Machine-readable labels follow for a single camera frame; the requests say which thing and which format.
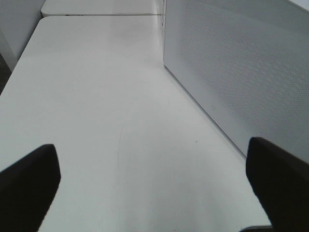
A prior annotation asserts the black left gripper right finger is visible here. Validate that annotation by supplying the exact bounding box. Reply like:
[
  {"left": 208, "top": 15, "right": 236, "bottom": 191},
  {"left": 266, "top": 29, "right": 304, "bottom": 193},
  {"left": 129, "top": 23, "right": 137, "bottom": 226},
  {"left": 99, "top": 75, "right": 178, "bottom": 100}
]
[{"left": 246, "top": 137, "right": 309, "bottom": 232}]

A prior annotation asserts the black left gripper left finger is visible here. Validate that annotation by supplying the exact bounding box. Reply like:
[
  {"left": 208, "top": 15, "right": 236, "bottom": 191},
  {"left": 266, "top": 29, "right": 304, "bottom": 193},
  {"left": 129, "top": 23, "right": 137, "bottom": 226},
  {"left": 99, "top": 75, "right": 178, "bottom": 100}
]
[{"left": 0, "top": 144, "right": 61, "bottom": 232}]

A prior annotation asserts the white microwave door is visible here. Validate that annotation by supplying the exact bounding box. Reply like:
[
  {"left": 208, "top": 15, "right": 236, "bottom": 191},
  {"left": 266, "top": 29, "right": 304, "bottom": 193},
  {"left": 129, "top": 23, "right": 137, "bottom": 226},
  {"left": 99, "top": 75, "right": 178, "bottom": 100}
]
[{"left": 163, "top": 0, "right": 309, "bottom": 161}]

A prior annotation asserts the white adjacent table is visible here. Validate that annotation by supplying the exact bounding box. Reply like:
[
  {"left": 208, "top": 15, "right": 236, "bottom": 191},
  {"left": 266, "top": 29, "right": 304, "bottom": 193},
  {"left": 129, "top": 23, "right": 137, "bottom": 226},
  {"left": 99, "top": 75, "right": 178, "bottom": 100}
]
[{"left": 41, "top": 0, "right": 165, "bottom": 17}]

